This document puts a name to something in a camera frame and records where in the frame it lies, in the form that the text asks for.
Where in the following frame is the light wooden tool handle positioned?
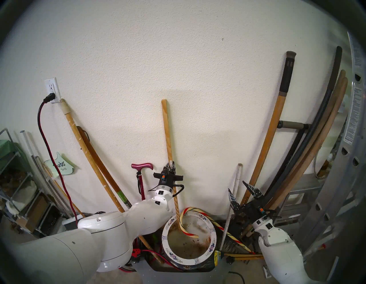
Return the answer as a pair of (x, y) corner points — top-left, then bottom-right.
(267, 70), (347, 208)
(270, 77), (349, 211)

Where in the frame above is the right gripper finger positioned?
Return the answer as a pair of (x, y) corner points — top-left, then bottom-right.
(242, 180), (264, 200)
(228, 188), (241, 212)

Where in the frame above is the pale green name sign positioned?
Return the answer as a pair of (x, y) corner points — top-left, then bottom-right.
(43, 152), (75, 175)

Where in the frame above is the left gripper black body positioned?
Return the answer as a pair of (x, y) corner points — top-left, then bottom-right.
(153, 169), (183, 190)

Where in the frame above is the thin light wooden stick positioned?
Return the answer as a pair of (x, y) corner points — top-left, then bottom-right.
(161, 99), (183, 232)

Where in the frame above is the dark brown wooden handle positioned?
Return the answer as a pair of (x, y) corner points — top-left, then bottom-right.
(77, 126), (132, 209)

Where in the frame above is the magenta walking cane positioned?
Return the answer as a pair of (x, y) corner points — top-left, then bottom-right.
(131, 163), (154, 201)

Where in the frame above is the green cloth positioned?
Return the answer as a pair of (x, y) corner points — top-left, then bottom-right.
(0, 140), (27, 172)

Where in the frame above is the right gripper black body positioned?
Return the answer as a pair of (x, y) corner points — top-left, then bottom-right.
(234, 197), (275, 225)

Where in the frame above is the red green striped candy cane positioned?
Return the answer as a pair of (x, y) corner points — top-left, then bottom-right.
(178, 207), (255, 255)

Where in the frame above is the white wall outlet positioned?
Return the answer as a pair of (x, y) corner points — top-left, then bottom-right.
(44, 77), (61, 104)

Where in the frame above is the wooden handle with black grip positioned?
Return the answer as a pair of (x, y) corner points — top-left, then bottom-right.
(240, 51), (297, 206)

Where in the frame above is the black floor cable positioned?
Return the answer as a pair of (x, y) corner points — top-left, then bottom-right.
(228, 271), (247, 284)

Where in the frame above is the yellow handled tool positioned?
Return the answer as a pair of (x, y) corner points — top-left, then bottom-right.
(223, 253), (265, 261)

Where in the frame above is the weathered grey wooden stick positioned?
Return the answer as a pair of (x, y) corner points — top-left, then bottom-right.
(220, 163), (243, 251)

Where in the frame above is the flexible metal conduit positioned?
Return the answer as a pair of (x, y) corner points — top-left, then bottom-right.
(313, 146), (323, 179)

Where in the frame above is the white pot with floral rim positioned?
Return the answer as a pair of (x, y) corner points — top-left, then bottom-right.
(162, 211), (217, 265)

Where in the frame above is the black plug with red cable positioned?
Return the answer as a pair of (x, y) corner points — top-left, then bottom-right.
(37, 93), (78, 221)

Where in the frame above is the white plastic pipe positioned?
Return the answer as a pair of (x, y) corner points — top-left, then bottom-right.
(19, 130), (52, 201)

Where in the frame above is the black tool with grey crossbar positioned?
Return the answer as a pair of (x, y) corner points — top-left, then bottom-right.
(269, 120), (311, 189)

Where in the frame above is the red and black cable bundle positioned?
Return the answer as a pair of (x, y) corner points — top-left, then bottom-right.
(119, 246), (178, 272)

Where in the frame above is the white wire shelf rack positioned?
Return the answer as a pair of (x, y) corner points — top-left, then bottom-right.
(0, 127), (72, 238)

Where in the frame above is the aluminium ladder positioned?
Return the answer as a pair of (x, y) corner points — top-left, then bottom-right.
(282, 31), (366, 275)

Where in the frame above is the bundle of metal rods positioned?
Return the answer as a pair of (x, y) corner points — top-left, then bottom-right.
(31, 155), (73, 219)

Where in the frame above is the brown handle with white cap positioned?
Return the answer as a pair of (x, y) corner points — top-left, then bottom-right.
(317, 156), (333, 179)

